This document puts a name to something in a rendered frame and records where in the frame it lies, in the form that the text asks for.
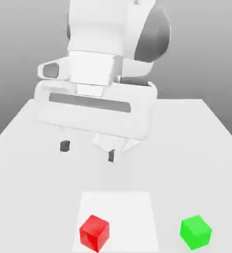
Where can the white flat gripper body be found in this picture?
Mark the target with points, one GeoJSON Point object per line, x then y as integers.
{"type": "Point", "coordinates": [92, 120]}

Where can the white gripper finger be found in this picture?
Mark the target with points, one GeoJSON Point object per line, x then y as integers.
{"type": "Point", "coordinates": [107, 144]}
{"type": "Point", "coordinates": [64, 146]}

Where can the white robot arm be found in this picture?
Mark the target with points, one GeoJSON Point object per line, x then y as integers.
{"type": "Point", "coordinates": [96, 29]}

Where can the small red cube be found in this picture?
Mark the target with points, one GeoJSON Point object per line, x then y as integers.
{"type": "Point", "coordinates": [94, 233]}

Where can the small green cube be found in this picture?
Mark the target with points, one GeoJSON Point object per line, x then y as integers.
{"type": "Point", "coordinates": [195, 232]}

